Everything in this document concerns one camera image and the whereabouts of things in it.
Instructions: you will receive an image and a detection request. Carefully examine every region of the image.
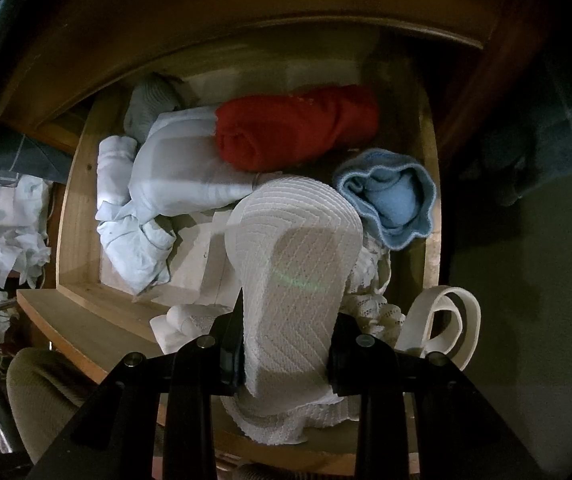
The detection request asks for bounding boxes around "person's right leg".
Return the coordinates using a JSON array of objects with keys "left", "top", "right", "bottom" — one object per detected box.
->
[{"left": 236, "top": 461, "right": 317, "bottom": 480}]

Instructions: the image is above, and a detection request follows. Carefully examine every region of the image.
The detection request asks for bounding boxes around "person's left leg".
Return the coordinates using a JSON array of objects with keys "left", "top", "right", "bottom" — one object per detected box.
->
[{"left": 6, "top": 347, "right": 102, "bottom": 466}]

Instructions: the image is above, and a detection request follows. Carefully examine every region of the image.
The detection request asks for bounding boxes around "white drawer liner paper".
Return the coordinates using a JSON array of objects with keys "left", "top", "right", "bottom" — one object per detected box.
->
[{"left": 168, "top": 209, "right": 239, "bottom": 308}]

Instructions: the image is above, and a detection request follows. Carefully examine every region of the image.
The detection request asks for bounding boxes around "light blue sock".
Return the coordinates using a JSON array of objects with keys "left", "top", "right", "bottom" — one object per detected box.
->
[{"left": 332, "top": 148, "right": 438, "bottom": 251}]

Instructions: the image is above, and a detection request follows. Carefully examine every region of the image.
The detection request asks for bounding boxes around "white floral cloth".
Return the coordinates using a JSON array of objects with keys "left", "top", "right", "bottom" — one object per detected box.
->
[{"left": 0, "top": 175, "right": 52, "bottom": 288}]

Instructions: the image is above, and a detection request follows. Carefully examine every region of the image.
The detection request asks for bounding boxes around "pale round stool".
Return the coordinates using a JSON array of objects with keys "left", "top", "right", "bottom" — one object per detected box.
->
[{"left": 446, "top": 160, "right": 572, "bottom": 480}]

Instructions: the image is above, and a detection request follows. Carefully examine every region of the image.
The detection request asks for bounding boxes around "person's leg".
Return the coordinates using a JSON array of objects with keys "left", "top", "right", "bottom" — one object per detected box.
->
[
  {"left": 6, "top": 347, "right": 102, "bottom": 466},
  {"left": 236, "top": 461, "right": 317, "bottom": 480}
]

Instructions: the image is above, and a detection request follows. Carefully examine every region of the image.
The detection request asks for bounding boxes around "wooden drawer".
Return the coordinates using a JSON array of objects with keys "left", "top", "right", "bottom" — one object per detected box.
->
[{"left": 16, "top": 22, "right": 442, "bottom": 463}]

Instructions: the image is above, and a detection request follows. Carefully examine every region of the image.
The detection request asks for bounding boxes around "white lace underwear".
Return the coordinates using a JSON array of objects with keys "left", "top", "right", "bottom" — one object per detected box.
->
[{"left": 341, "top": 240, "right": 408, "bottom": 348}]

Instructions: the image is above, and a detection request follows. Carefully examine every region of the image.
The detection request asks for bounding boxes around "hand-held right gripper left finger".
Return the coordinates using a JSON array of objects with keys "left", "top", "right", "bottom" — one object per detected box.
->
[{"left": 26, "top": 290, "right": 247, "bottom": 480}]

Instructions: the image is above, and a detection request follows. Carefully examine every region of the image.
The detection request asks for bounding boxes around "white elastic band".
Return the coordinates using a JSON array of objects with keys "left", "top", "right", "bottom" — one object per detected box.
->
[{"left": 395, "top": 285, "right": 482, "bottom": 372}]

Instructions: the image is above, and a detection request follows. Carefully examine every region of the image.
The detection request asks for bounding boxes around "white zigzag knit underwear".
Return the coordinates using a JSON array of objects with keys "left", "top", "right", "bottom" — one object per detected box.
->
[{"left": 218, "top": 177, "right": 364, "bottom": 447}]

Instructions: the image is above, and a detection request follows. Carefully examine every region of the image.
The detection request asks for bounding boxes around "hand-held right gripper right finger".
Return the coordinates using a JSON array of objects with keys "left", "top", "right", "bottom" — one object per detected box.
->
[{"left": 326, "top": 312, "right": 547, "bottom": 480}]

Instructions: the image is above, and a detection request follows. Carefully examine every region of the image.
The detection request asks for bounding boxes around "grey sock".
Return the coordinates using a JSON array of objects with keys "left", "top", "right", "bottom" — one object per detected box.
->
[{"left": 123, "top": 77, "right": 183, "bottom": 141}]

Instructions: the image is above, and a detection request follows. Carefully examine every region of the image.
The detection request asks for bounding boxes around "red underwear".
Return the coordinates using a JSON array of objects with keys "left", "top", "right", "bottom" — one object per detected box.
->
[{"left": 214, "top": 85, "right": 380, "bottom": 173}]

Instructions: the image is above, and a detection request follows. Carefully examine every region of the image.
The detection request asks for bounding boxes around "pale blue underwear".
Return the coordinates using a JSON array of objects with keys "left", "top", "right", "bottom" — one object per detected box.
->
[
  {"left": 128, "top": 107, "right": 267, "bottom": 221},
  {"left": 97, "top": 204, "right": 177, "bottom": 297}
]

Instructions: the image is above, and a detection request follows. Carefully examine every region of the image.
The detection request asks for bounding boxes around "white sock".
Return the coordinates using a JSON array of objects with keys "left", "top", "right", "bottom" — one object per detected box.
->
[{"left": 96, "top": 135, "right": 139, "bottom": 221}]

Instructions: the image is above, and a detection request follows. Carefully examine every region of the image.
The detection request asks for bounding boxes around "wooden nightstand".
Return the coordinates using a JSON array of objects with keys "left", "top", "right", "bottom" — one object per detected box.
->
[{"left": 0, "top": 0, "right": 562, "bottom": 171}]

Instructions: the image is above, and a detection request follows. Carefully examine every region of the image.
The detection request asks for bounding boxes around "blue checked cloth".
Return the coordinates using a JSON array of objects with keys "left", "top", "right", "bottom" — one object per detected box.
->
[{"left": 0, "top": 0, "right": 572, "bottom": 208}]

